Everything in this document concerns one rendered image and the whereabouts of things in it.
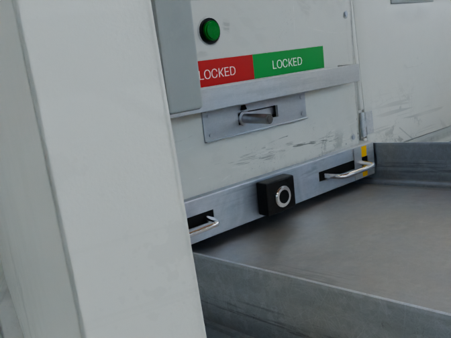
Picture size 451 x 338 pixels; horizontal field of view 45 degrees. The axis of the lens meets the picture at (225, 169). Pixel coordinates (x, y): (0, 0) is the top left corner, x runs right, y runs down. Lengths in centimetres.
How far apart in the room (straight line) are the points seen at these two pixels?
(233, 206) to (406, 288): 30
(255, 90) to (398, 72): 60
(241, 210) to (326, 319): 39
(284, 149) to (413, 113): 55
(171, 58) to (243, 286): 25
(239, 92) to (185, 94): 16
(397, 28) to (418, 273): 80
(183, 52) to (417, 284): 33
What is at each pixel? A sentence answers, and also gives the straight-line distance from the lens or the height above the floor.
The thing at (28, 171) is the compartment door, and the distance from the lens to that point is 16.
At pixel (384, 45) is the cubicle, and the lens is 127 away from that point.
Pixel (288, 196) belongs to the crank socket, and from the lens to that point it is 82.
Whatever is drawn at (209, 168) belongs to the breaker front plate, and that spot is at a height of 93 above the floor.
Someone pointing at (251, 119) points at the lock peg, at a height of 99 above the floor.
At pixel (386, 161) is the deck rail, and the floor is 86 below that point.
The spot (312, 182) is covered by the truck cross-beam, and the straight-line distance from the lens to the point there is 90.
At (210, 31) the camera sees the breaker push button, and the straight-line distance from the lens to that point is 75.
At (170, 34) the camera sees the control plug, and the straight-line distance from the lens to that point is 58.
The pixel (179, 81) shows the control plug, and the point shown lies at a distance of 58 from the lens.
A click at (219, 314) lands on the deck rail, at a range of 52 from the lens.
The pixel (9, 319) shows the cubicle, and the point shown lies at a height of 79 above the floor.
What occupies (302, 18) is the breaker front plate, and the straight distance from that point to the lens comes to 89.
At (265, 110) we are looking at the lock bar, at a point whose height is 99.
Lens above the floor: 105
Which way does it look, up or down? 9 degrees down
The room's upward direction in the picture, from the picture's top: 9 degrees counter-clockwise
